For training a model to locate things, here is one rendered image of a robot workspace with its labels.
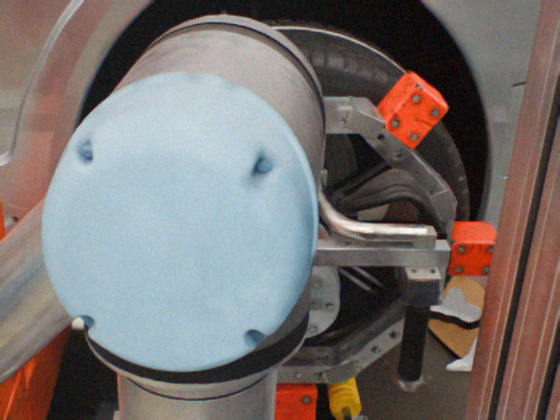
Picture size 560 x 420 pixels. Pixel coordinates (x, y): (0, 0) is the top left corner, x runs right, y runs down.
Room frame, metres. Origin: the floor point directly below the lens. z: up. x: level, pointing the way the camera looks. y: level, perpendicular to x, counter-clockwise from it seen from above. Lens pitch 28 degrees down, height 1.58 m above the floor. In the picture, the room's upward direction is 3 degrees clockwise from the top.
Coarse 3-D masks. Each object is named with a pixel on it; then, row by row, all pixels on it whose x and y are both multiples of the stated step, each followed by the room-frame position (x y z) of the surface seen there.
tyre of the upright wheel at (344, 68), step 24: (288, 24) 1.50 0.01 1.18; (312, 24) 1.51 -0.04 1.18; (312, 48) 1.37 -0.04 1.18; (336, 48) 1.39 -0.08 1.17; (360, 48) 1.44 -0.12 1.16; (336, 72) 1.32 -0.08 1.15; (360, 72) 1.33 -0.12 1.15; (384, 72) 1.35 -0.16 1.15; (336, 96) 1.32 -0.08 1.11; (360, 96) 1.32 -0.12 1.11; (384, 96) 1.33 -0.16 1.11; (432, 144) 1.34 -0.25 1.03; (456, 168) 1.34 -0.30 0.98; (456, 192) 1.34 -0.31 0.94; (456, 216) 1.34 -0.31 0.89
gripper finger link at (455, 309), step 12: (456, 288) 1.11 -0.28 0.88; (444, 300) 1.12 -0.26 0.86; (456, 300) 1.11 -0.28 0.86; (432, 312) 1.11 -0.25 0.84; (444, 312) 1.11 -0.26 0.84; (456, 312) 1.10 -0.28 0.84; (468, 312) 1.10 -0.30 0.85; (480, 312) 1.09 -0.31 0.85; (456, 324) 1.10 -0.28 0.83; (468, 324) 1.08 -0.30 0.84
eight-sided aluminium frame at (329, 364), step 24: (336, 120) 1.24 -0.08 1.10; (360, 120) 1.24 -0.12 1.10; (384, 144) 1.24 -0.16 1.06; (408, 168) 1.25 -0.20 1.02; (432, 168) 1.31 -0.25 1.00; (432, 192) 1.26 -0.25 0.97; (384, 312) 1.30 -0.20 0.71; (360, 336) 1.29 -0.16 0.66; (384, 336) 1.25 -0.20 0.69; (288, 360) 1.25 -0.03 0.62; (312, 360) 1.25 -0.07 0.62; (336, 360) 1.26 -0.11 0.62; (360, 360) 1.24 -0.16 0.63
